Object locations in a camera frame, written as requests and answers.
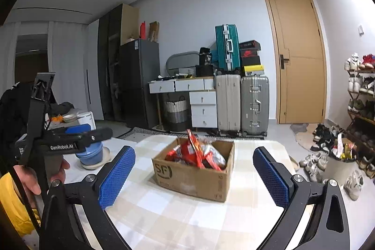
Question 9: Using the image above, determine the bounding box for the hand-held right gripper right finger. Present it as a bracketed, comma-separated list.
[253, 146, 350, 250]

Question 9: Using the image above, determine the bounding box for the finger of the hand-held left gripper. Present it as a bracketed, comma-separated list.
[44, 126, 114, 149]
[64, 123, 92, 135]

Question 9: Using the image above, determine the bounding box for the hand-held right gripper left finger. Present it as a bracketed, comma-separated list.
[38, 145, 136, 250]

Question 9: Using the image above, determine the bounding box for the red foil snack packet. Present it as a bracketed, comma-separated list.
[165, 145, 191, 163]

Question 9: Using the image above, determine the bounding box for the brown cardboard box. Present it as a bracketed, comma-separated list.
[152, 137, 235, 203]

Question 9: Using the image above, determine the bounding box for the red cone snack bag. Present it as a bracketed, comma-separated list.
[187, 129, 207, 168]

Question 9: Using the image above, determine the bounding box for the person's left hand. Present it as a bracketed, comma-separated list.
[13, 158, 71, 195]

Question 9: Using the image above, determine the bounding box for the white lidded container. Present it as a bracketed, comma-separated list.
[77, 111, 96, 131]

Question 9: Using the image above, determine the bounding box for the stack of blue bowls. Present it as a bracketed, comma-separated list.
[75, 140, 112, 170]

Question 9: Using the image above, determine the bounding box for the dark cloth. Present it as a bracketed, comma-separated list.
[48, 101, 75, 117]

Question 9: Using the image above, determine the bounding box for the beige round doormat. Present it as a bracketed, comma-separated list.
[290, 123, 319, 153]

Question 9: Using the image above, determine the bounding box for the pile of loose sneakers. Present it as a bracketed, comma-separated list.
[299, 123, 364, 201]

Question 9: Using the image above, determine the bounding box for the white cabinet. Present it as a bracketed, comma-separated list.
[86, 19, 104, 121]

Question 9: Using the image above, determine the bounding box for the black refrigerator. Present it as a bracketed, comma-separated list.
[119, 38, 161, 129]

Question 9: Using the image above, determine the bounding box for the white waste bin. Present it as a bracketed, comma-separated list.
[324, 150, 357, 188]

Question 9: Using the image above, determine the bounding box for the silver suitcase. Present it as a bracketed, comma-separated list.
[240, 75, 270, 137]

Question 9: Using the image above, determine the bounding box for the dark wardrobe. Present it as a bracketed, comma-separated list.
[97, 3, 140, 122]

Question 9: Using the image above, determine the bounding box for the yellow garment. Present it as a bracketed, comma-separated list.
[0, 172, 41, 228]

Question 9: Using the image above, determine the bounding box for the woven laundry basket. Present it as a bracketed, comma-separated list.
[162, 96, 189, 125]

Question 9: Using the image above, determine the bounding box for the beige suitcase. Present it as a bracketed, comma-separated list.
[215, 73, 242, 134]

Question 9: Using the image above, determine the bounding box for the white drawer desk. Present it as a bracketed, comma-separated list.
[149, 77, 218, 129]

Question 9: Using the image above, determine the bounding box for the tan wooden door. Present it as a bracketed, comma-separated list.
[263, 0, 328, 124]

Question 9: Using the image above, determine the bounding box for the grey oval tray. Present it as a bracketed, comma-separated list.
[166, 51, 200, 75]

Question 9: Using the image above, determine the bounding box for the brown paper box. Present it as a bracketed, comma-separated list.
[149, 21, 160, 42]

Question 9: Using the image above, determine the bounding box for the shoe rack with shoes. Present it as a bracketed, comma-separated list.
[344, 52, 375, 151]

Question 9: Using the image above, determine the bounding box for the black bag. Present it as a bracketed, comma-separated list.
[199, 47, 213, 66]

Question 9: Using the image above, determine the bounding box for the teal suitcase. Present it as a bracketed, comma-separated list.
[215, 24, 241, 72]

